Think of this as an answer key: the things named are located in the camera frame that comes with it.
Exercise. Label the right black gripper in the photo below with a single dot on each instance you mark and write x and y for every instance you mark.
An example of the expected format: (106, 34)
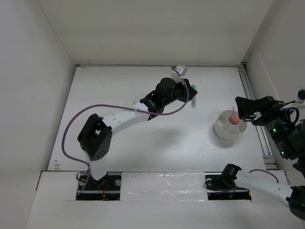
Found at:
(267, 106)

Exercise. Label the metal rail right side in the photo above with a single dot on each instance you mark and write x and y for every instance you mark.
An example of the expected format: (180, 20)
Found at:
(250, 112)

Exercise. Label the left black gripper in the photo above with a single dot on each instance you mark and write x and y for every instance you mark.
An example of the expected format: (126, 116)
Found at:
(183, 89)

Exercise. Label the black handled scissors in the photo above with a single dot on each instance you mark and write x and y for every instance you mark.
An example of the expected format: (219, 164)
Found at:
(250, 118)

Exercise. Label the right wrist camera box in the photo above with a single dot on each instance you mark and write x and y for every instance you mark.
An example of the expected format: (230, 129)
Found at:
(300, 95)

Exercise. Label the green highlighter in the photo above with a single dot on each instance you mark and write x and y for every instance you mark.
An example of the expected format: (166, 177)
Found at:
(193, 101)

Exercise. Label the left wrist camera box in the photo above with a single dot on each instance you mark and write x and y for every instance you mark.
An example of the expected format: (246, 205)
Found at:
(178, 72)

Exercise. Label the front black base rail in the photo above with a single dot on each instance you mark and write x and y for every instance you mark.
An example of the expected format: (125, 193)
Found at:
(109, 188)

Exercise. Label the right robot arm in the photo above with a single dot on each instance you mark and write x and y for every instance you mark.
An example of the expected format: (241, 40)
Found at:
(287, 131)

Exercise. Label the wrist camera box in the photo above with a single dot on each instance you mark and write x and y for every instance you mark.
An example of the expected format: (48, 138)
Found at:
(300, 95)
(178, 72)

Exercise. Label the orange pen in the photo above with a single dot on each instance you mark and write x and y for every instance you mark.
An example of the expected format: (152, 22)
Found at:
(237, 120)

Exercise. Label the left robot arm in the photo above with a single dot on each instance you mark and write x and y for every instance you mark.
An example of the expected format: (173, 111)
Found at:
(95, 136)

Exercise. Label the red pink pen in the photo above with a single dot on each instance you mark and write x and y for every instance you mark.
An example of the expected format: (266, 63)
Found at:
(233, 113)

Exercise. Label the white round divided container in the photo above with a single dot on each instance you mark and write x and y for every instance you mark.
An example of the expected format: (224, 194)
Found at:
(227, 131)

